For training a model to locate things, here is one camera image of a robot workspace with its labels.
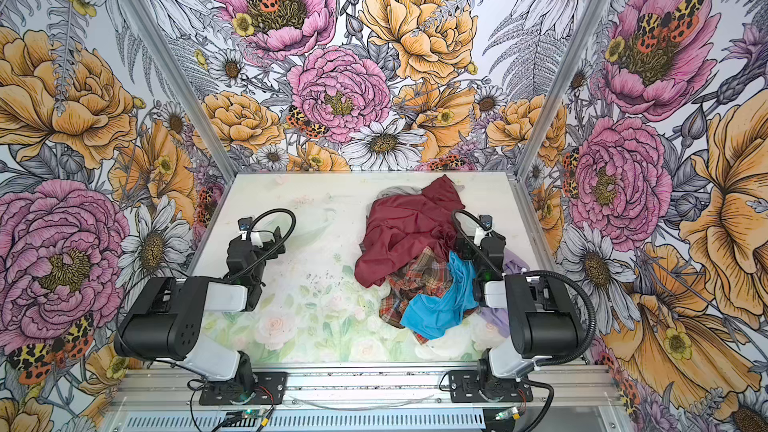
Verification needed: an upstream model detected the red plaid flannel shirt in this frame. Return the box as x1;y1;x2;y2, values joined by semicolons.
379;248;448;344

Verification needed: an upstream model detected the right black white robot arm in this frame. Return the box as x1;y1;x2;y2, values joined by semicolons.
450;232;594;402

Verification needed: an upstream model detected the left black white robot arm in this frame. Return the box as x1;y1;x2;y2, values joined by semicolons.
114;228;285;403

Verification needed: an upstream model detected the lavender purple cloth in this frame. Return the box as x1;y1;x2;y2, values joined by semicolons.
473;248;529;338

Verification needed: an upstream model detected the turquoise blue cloth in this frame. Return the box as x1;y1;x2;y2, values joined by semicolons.
400;251;479;342

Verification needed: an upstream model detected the light grey cloth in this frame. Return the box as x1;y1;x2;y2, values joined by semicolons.
376;185;421;200

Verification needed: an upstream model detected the maroon button shirt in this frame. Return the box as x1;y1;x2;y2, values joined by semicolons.
354;175;464;288

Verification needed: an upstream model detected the white vented panel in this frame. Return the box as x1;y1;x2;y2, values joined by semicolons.
112;408;486;431

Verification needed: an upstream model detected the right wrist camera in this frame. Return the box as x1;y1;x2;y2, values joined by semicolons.
479;214;493;233

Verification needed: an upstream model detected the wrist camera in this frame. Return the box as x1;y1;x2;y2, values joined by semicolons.
479;214;493;233
237;216;253;234

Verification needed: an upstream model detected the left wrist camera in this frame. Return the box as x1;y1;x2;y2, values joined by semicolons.
237;216;253;234

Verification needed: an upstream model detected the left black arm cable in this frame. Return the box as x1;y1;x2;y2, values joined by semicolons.
223;208;298;284

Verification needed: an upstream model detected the right black corrugated cable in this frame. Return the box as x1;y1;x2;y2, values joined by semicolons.
451;209;598;368

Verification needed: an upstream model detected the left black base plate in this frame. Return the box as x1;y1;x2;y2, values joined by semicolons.
199;372;288;406

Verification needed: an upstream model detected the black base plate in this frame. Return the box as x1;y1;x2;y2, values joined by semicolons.
440;369;533;403
199;372;288;406

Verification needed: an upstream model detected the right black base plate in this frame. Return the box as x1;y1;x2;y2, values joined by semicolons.
440;369;533;403

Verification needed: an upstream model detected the aluminium front frame rail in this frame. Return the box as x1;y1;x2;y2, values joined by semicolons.
107;362;621;413

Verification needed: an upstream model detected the left aluminium corner post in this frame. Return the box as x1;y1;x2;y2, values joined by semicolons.
118;0;238;184

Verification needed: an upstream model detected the aluminium corner post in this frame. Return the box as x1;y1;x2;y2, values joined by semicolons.
514;0;611;182
118;0;238;184

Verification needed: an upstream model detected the right aluminium corner post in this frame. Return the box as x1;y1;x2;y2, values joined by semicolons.
514;0;611;182

